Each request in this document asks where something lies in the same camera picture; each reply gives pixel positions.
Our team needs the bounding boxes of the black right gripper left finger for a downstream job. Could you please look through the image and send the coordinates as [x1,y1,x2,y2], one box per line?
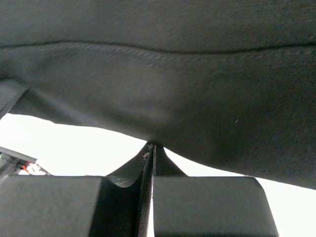
[0,143,154,237]

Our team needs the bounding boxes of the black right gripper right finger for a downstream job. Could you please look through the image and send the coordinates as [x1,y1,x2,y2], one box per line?
[153,146,278,237]

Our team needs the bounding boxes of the black skirt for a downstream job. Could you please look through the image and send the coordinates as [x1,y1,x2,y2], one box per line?
[0,0,316,189]

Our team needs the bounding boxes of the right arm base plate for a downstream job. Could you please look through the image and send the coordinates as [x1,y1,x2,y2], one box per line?
[0,147,53,184]

